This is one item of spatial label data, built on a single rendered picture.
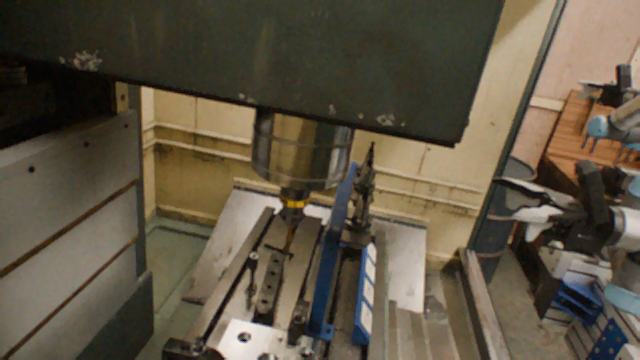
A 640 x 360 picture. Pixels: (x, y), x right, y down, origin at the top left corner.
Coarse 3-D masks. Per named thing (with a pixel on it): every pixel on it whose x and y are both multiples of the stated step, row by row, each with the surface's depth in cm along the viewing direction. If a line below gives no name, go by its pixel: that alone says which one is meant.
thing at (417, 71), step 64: (0, 0) 48; (64, 0) 47; (128, 0) 46; (192, 0) 45; (256, 0) 44; (320, 0) 43; (384, 0) 42; (448, 0) 41; (64, 64) 50; (128, 64) 49; (192, 64) 48; (256, 64) 46; (320, 64) 45; (384, 64) 44; (448, 64) 43; (384, 128) 47; (448, 128) 46
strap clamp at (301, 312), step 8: (296, 304) 100; (304, 304) 101; (296, 312) 95; (304, 312) 98; (296, 320) 95; (304, 320) 96; (304, 328) 102; (288, 336) 92; (296, 336) 92; (296, 344) 91
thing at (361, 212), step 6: (360, 198) 96; (360, 204) 95; (366, 204) 95; (360, 210) 96; (366, 210) 96; (354, 216) 97; (360, 216) 96; (366, 216) 96; (354, 222) 97; (360, 222) 96; (366, 222) 97
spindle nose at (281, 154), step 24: (264, 120) 55; (288, 120) 53; (264, 144) 56; (288, 144) 55; (312, 144) 55; (336, 144) 56; (264, 168) 58; (288, 168) 56; (312, 168) 56; (336, 168) 58
